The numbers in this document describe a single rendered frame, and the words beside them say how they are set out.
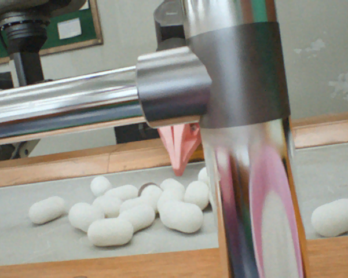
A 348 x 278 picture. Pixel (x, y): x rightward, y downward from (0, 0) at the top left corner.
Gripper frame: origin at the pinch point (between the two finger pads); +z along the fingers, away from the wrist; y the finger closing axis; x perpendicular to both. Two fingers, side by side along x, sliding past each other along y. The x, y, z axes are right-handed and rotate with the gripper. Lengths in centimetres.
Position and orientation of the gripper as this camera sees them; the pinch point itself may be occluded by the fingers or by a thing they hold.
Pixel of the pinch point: (177, 166)
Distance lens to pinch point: 38.6
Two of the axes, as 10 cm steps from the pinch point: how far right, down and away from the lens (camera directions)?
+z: 0.1, 7.4, -6.8
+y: 9.7, -1.7, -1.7
